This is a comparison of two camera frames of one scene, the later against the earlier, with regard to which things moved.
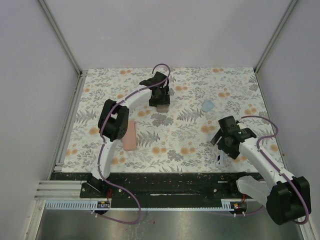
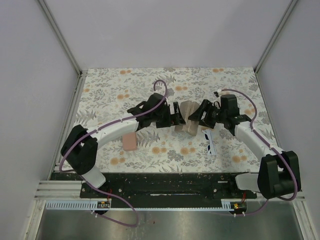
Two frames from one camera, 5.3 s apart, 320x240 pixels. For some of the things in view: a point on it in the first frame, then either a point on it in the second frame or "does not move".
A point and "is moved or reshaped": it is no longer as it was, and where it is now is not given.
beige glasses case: [162, 108] is moved or reshaped
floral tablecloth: [179, 141] does not move
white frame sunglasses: [221, 159] → [211, 148]
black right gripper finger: [217, 137] → [200, 113]
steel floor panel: [202, 224] does not move
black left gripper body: [162, 98] → [162, 118]
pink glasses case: [129, 140] does not move
